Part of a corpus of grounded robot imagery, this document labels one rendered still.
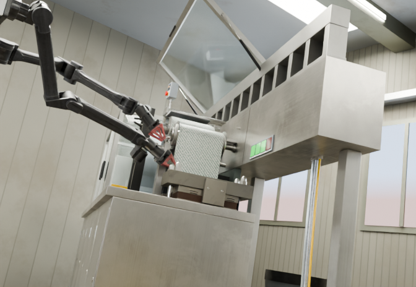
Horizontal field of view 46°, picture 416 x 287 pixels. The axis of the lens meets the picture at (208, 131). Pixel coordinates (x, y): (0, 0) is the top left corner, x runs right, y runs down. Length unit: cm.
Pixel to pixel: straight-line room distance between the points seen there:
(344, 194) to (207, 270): 69
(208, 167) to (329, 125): 86
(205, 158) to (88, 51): 328
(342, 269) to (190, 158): 97
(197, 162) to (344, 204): 87
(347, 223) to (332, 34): 68
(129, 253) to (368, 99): 110
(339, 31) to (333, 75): 18
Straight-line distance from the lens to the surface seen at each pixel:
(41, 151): 512
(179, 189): 218
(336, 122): 176
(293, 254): 514
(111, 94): 250
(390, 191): 455
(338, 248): 179
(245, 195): 225
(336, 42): 187
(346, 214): 181
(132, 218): 206
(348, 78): 183
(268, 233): 541
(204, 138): 244
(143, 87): 571
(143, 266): 207
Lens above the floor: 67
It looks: 15 degrees up
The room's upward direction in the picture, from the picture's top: 10 degrees clockwise
